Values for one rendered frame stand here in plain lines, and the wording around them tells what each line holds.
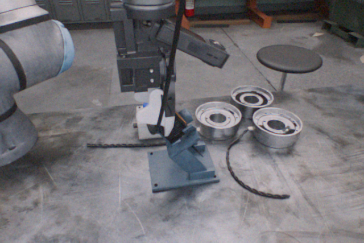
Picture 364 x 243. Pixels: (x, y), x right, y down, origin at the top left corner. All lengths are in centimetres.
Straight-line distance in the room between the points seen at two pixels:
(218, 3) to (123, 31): 416
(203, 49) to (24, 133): 43
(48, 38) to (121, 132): 25
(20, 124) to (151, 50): 36
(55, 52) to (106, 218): 36
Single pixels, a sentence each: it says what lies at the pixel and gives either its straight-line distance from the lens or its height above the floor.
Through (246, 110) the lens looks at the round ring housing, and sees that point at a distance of 69.
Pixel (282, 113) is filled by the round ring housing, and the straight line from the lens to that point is 70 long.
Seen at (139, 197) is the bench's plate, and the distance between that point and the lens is 53.
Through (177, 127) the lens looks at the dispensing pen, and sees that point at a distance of 48.
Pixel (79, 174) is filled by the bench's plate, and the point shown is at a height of 80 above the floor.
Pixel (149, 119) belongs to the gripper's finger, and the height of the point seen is 95.
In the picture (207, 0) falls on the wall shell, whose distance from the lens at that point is 449.
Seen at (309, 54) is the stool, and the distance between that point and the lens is 164.
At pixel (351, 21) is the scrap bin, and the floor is 21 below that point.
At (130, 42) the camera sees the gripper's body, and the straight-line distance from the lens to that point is 39.
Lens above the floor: 121
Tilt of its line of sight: 34 degrees down
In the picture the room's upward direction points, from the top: straight up
